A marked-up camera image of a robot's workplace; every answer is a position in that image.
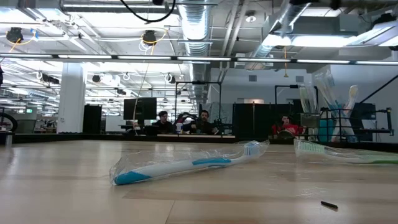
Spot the silver ribbed duct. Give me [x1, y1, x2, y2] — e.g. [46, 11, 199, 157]
[179, 0, 213, 105]

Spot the bright rectangular ceiling light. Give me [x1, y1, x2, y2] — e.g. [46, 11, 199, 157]
[262, 33, 354, 48]

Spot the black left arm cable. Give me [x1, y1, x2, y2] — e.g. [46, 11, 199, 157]
[119, 0, 177, 23]

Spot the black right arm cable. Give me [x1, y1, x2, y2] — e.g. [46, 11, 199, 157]
[360, 74, 398, 104]

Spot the pale toothbrush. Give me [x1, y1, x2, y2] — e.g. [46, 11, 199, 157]
[306, 83, 318, 115]
[298, 84, 310, 115]

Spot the black frame stand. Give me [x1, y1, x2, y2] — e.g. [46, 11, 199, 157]
[274, 84, 319, 106]
[174, 80, 222, 135]

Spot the green toothbrush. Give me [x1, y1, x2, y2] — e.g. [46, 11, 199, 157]
[293, 138, 398, 165]

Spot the silver spiral duct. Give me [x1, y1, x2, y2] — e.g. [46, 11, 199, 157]
[245, 0, 313, 71]

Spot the person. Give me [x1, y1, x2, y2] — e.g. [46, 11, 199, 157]
[183, 109, 218, 135]
[152, 111, 175, 134]
[272, 114, 304, 138]

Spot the small black stick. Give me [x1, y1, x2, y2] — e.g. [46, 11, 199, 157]
[320, 200, 339, 210]

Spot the black partition panel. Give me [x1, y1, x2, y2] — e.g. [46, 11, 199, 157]
[232, 102, 312, 141]

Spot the black wheel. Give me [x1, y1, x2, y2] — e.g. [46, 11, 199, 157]
[0, 111, 19, 133]

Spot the grey box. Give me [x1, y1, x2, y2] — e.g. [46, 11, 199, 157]
[14, 119, 37, 134]

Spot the yellow hanging cord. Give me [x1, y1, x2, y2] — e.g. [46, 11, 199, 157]
[282, 46, 289, 78]

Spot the white square pillar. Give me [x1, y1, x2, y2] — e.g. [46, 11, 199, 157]
[57, 62, 87, 134]

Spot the black ceiling cord reel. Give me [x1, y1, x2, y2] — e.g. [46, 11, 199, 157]
[5, 27, 24, 44]
[142, 29, 158, 47]

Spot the long ceiling light bar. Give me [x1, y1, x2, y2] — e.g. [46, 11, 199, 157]
[0, 53, 398, 66]

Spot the orange toothbrush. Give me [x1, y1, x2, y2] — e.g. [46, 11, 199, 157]
[331, 84, 359, 142]

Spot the black computer monitor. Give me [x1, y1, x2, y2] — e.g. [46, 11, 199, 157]
[123, 97, 158, 121]

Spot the black tall cabinet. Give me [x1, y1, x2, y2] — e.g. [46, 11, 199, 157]
[82, 104, 103, 134]

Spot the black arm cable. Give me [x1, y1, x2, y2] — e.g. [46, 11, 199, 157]
[360, 74, 398, 104]
[119, 0, 177, 23]

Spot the grey cloth cover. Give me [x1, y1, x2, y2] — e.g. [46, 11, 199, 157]
[206, 101, 234, 125]

